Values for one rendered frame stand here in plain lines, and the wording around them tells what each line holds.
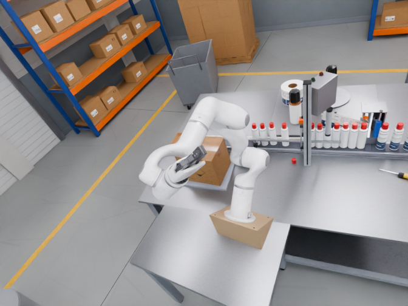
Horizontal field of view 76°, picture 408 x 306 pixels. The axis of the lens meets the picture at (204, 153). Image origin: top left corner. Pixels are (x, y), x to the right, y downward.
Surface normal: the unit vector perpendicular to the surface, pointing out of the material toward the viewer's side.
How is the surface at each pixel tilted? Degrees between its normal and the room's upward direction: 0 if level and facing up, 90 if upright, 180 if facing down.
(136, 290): 0
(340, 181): 0
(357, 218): 0
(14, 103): 90
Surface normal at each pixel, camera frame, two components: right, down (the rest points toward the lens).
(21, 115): 0.87, 0.12
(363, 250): -0.26, -0.70
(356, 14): -0.42, 0.70
